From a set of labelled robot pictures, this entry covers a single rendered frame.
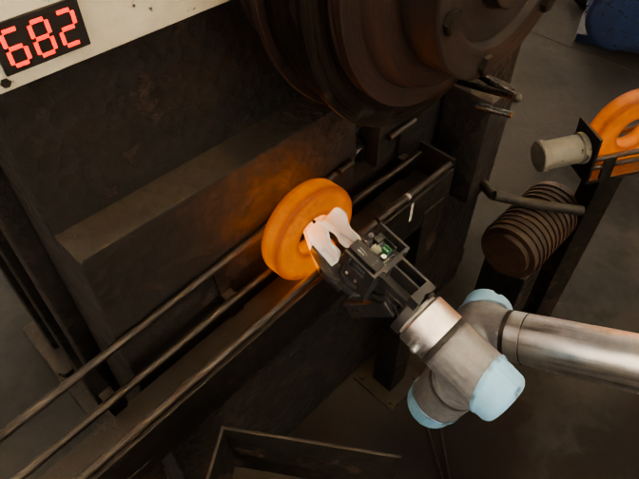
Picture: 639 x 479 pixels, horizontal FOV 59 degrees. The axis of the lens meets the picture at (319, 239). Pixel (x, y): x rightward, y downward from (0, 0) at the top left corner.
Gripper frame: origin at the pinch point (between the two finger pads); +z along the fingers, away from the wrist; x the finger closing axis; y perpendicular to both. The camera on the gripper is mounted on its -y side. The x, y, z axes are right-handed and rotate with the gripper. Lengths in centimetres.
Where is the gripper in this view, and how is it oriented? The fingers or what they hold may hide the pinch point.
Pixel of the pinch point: (308, 220)
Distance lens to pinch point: 80.3
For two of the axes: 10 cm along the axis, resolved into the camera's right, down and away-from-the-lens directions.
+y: 1.7, -5.2, -8.4
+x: -7.0, 5.3, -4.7
